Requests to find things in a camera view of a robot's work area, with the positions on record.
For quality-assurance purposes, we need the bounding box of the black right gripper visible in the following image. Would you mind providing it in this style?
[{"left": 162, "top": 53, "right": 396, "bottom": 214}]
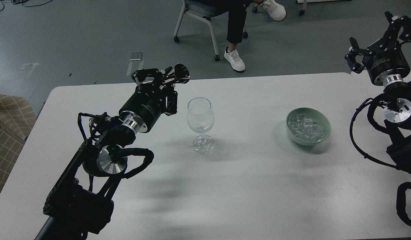
[{"left": 345, "top": 11, "right": 411, "bottom": 86}]

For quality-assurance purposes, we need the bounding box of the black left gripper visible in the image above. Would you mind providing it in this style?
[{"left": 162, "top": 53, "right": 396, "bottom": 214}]
[{"left": 119, "top": 68, "right": 178, "bottom": 133}]

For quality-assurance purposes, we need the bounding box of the steel cocktail jigger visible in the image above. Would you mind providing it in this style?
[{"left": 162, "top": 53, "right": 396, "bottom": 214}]
[{"left": 161, "top": 63, "right": 190, "bottom": 86}]

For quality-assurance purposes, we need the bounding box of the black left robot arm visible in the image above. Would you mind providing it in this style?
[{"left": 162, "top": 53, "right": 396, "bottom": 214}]
[{"left": 36, "top": 64, "right": 190, "bottom": 240}]

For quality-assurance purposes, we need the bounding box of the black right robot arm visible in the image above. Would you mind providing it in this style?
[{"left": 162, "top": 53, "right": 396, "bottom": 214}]
[{"left": 344, "top": 12, "right": 411, "bottom": 174}]

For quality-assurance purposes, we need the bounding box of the clear wine glass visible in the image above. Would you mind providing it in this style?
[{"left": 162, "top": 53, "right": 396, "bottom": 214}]
[{"left": 187, "top": 97, "right": 215, "bottom": 154}]

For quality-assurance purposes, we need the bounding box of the green bowl of ice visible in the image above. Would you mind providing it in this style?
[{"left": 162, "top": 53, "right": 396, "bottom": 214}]
[{"left": 285, "top": 107, "right": 332, "bottom": 146}]

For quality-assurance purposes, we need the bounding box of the grey tape on floor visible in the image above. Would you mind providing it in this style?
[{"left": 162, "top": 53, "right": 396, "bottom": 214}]
[{"left": 126, "top": 52, "right": 144, "bottom": 76}]

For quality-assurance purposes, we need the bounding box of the grey office chair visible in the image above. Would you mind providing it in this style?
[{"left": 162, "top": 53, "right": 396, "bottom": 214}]
[{"left": 173, "top": 0, "right": 248, "bottom": 62}]

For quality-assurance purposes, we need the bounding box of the seated person in black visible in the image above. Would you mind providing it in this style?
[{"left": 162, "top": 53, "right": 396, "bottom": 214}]
[{"left": 199, "top": 0, "right": 286, "bottom": 72}]

